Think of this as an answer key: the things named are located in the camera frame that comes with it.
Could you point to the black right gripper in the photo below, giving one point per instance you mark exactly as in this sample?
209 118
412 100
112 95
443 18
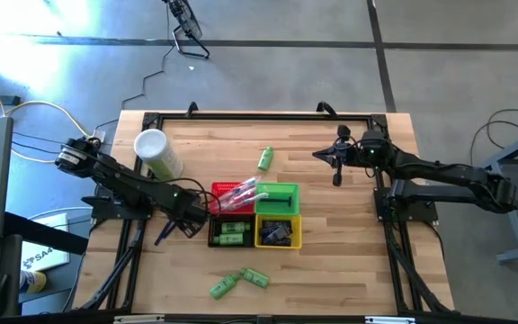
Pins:
371 157

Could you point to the yellow plastic basket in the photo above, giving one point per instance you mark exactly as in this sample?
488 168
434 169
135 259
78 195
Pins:
298 231

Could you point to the black aluminium table frame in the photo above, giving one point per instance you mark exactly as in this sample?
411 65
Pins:
286 116

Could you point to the blue disposable razor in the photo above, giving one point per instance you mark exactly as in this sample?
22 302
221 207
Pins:
160 236
279 200
170 229

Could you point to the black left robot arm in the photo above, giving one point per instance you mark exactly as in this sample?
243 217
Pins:
128 182

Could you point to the black plastic basket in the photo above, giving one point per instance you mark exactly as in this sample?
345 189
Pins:
214 225

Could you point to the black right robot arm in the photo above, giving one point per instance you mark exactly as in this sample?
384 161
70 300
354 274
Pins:
443 173

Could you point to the green wipes canister white lid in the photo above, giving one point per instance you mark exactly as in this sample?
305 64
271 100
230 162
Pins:
158 155

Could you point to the black desk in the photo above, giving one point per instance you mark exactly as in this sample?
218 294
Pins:
47 235

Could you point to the grey power box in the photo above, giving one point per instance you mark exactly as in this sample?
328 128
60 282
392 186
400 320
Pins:
100 134

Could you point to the black frame clamp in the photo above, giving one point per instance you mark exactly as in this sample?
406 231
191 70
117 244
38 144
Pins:
191 109
328 109

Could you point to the yellow and blue pouch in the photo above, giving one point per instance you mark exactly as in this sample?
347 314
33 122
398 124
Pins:
34 282

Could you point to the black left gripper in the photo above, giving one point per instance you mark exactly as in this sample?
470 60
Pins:
191 211

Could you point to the red plastic basket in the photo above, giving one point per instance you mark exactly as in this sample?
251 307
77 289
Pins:
223 186

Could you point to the green plastic basket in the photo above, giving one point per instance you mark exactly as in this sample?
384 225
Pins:
281 190

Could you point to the black floor fan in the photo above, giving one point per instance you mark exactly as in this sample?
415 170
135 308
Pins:
190 24

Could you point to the black rig crossbar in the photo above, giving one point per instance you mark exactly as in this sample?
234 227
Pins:
313 321

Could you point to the white printed box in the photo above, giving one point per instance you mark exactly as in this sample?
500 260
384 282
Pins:
43 261

